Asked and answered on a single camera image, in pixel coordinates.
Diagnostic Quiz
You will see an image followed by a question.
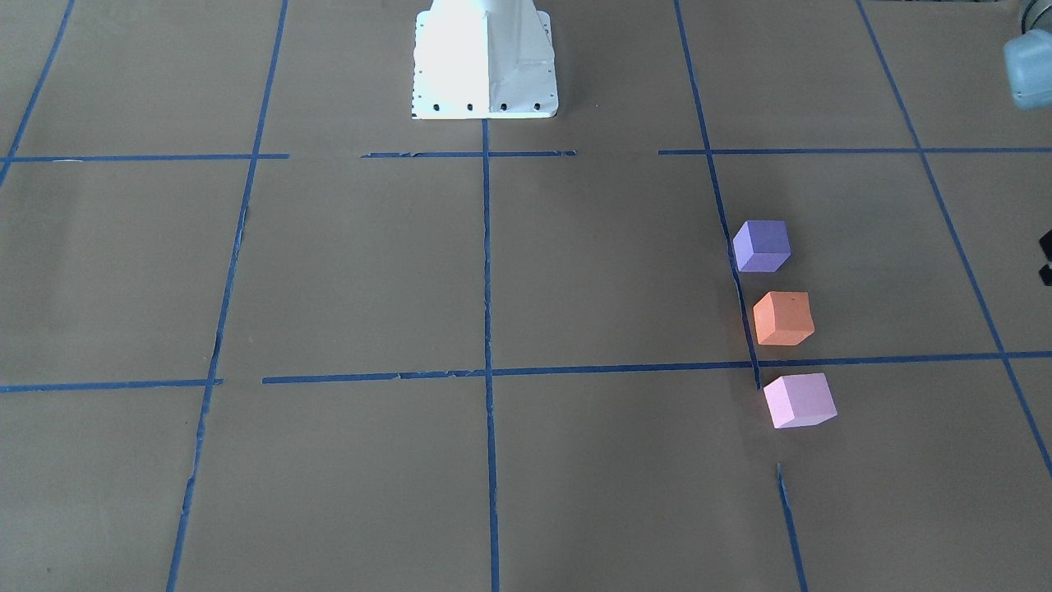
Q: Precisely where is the orange foam cube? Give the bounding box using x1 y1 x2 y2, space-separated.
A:
752 291 815 346

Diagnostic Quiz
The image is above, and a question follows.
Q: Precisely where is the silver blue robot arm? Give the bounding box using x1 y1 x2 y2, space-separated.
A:
1003 1 1051 111

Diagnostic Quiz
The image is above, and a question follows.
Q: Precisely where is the purple foam cube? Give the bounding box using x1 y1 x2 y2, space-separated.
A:
732 219 792 273

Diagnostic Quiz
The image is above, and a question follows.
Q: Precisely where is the pink foam cube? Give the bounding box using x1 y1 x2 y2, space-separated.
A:
763 373 838 428

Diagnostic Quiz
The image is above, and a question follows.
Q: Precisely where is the white pedestal column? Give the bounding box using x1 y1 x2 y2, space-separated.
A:
411 1 560 120

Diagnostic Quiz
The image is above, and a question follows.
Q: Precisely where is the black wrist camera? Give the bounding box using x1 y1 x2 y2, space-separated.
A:
1038 229 1052 286

